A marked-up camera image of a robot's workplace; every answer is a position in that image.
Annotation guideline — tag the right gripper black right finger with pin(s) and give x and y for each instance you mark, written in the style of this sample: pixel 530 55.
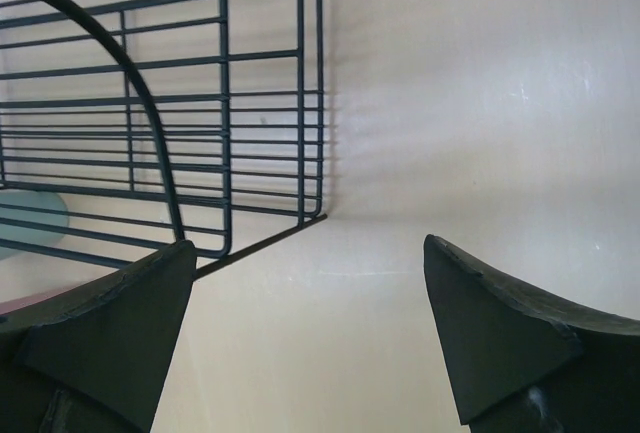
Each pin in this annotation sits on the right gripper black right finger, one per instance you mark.
pixel 521 359

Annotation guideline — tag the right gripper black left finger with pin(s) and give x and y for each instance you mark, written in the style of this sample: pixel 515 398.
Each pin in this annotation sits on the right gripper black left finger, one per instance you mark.
pixel 95 357

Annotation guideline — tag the pink plastic cup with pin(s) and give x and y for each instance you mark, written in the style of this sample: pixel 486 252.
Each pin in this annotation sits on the pink plastic cup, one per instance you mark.
pixel 6 307

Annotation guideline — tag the black wire dish rack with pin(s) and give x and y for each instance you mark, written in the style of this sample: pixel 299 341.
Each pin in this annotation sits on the black wire dish rack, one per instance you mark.
pixel 128 125

